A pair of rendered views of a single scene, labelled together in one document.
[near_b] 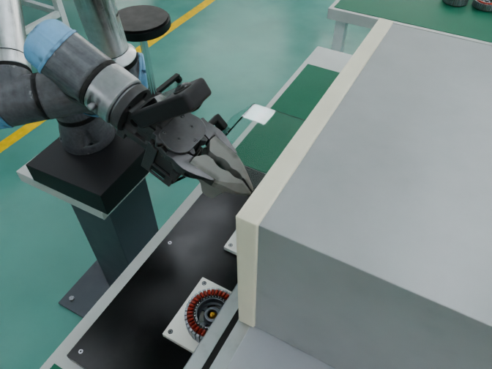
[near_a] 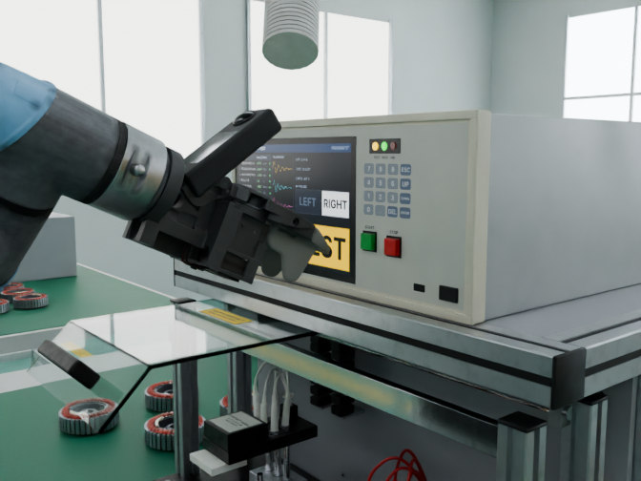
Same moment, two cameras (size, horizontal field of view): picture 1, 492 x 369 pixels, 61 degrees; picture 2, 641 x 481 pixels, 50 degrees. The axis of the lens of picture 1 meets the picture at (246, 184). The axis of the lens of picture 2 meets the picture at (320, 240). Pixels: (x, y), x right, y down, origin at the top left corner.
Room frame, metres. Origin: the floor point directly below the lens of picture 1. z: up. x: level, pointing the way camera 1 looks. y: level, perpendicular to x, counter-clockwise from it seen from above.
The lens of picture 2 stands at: (0.12, 0.66, 1.28)
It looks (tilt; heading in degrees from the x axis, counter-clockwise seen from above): 7 degrees down; 292
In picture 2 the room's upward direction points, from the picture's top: straight up
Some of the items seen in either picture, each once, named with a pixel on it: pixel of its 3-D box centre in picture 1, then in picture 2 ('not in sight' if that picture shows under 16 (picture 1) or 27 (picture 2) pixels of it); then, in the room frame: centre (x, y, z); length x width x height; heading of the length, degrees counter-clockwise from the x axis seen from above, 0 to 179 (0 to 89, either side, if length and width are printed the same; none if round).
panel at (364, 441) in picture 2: not in sight; (393, 417); (0.37, -0.21, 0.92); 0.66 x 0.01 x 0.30; 151
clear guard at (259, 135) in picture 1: (272, 162); (188, 348); (0.59, -0.05, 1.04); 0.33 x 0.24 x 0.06; 61
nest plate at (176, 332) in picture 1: (213, 321); not in sight; (0.39, 0.07, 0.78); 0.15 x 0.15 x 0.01; 61
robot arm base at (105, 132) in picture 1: (83, 123); not in sight; (0.92, 0.46, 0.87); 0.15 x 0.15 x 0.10
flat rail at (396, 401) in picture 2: not in sight; (303, 363); (0.44, -0.08, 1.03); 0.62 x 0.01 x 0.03; 151
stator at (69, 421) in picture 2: not in sight; (89, 416); (1.03, -0.36, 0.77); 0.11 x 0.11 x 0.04
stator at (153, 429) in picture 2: not in sight; (175, 429); (0.83, -0.36, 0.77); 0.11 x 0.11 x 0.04
